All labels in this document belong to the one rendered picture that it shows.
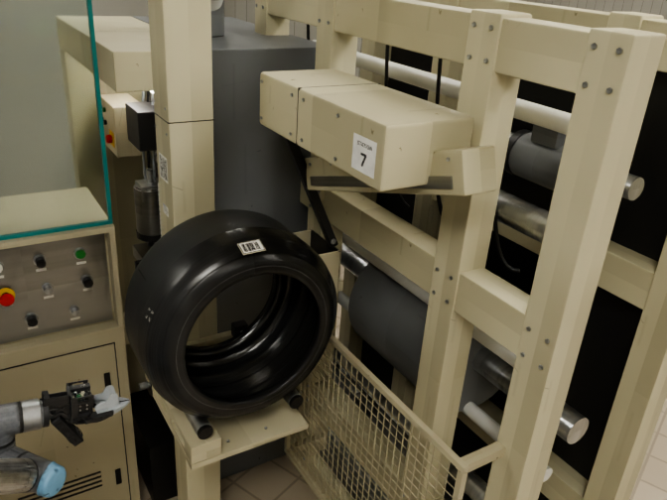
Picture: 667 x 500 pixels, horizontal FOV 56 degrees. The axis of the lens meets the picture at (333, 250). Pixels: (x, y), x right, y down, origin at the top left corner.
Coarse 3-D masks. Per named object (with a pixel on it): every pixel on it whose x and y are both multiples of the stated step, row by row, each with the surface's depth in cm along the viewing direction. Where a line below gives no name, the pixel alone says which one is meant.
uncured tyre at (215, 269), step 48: (192, 240) 158; (240, 240) 155; (288, 240) 162; (144, 288) 158; (192, 288) 150; (288, 288) 197; (144, 336) 153; (240, 336) 197; (288, 336) 197; (192, 384) 159; (240, 384) 189; (288, 384) 177
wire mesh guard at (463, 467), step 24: (336, 384) 202; (336, 408) 204; (384, 408) 179; (408, 408) 170; (336, 432) 208; (408, 432) 171; (432, 432) 162; (288, 456) 246; (360, 456) 196; (408, 456) 173; (432, 456) 163; (456, 456) 154; (312, 480) 234; (456, 480) 155
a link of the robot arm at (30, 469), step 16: (0, 464) 133; (16, 464) 137; (32, 464) 141; (48, 464) 145; (0, 480) 131; (16, 480) 136; (32, 480) 140; (48, 480) 142; (64, 480) 147; (48, 496) 144
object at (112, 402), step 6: (108, 396) 159; (114, 396) 160; (102, 402) 159; (108, 402) 160; (114, 402) 161; (120, 402) 164; (126, 402) 164; (96, 408) 159; (102, 408) 160; (108, 408) 160; (114, 408) 161; (120, 408) 162
